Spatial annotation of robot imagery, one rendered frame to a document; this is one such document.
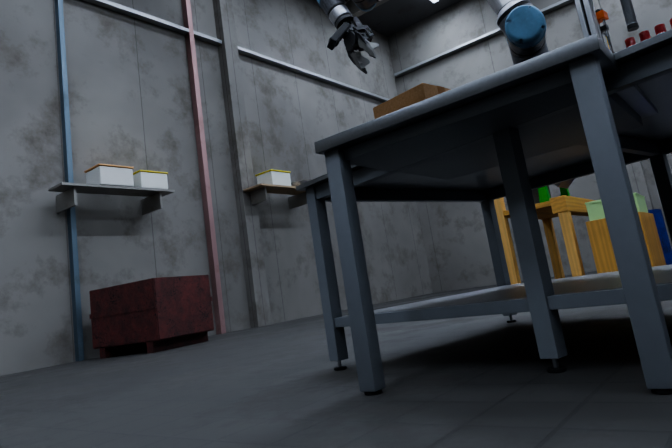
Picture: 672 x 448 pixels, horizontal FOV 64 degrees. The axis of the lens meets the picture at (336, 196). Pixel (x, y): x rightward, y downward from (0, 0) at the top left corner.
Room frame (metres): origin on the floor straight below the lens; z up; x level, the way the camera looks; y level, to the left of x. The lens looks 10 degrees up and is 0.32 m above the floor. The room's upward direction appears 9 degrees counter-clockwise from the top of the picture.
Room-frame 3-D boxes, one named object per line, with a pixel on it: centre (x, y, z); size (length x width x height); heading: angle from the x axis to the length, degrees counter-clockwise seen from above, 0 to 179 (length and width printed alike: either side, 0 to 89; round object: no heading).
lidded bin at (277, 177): (8.92, 1.01, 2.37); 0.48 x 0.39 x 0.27; 142
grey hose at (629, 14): (1.78, -1.13, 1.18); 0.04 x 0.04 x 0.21
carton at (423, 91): (2.29, -0.41, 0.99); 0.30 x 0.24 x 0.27; 42
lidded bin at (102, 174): (6.61, 2.84, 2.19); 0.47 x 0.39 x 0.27; 142
